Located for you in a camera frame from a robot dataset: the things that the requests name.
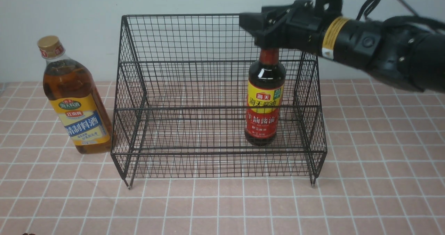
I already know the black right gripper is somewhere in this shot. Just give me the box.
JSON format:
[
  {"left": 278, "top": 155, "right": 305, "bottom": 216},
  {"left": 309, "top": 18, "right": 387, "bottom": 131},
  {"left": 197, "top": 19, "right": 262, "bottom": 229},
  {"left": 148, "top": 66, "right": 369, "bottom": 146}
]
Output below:
[{"left": 239, "top": 0, "right": 324, "bottom": 53}]

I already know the dark soy sauce bottle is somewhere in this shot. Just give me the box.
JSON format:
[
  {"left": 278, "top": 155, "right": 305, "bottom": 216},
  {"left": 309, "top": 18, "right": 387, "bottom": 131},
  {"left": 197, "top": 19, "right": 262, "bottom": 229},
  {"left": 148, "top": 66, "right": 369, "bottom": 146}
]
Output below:
[{"left": 245, "top": 48, "right": 286, "bottom": 146}]

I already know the amber cooking wine bottle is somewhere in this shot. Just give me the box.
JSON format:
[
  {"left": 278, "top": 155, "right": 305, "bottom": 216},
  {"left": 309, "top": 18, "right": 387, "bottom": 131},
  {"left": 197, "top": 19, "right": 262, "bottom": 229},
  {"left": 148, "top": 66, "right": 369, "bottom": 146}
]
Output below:
[{"left": 37, "top": 35, "right": 113, "bottom": 154}]

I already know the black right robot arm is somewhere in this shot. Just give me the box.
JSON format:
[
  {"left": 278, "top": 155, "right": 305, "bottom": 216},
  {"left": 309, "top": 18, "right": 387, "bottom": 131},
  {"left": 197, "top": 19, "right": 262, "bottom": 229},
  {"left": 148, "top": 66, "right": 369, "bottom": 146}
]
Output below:
[{"left": 239, "top": 0, "right": 445, "bottom": 93}]

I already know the pink checkered tablecloth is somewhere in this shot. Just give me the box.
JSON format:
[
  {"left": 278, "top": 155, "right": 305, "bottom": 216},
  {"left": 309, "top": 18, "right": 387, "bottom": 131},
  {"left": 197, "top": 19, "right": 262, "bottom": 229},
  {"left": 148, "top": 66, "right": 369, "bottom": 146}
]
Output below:
[{"left": 1, "top": 79, "right": 444, "bottom": 235}]

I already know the black wire mesh shelf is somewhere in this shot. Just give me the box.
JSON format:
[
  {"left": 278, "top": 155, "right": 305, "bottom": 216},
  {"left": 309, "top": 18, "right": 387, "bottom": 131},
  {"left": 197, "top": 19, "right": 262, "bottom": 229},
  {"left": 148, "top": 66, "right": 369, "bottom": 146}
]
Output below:
[{"left": 111, "top": 14, "right": 327, "bottom": 189}]

